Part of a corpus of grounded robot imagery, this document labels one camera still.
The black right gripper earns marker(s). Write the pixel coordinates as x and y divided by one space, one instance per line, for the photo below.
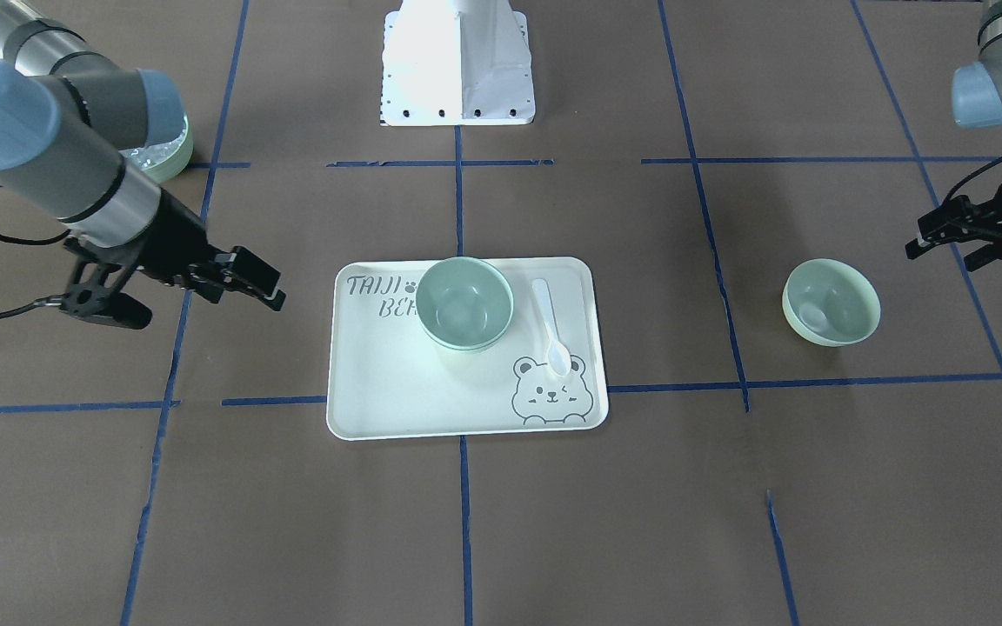
177 237

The white plastic spoon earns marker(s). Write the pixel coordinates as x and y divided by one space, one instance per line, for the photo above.
557 355

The pale green serving tray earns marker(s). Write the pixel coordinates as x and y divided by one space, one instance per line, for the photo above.
387 379

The green bowl on tray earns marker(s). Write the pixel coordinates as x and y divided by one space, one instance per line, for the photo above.
463 340

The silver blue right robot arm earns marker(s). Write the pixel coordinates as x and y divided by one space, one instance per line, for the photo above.
68 115

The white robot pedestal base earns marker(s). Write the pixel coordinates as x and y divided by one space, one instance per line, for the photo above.
456 63

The green bowl with ice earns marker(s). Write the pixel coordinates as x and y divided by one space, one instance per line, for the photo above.
164 161

